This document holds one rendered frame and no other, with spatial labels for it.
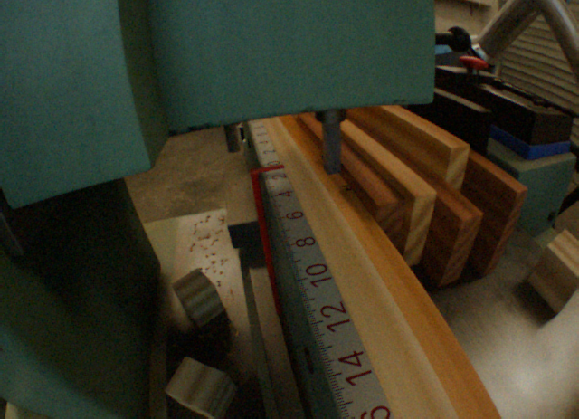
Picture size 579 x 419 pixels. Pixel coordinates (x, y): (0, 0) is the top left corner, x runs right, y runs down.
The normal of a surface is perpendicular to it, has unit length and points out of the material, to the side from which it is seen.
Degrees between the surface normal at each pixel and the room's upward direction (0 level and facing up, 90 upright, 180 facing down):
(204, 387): 0
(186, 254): 0
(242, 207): 0
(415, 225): 90
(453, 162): 90
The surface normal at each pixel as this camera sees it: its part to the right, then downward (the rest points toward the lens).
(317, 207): -0.08, -0.83
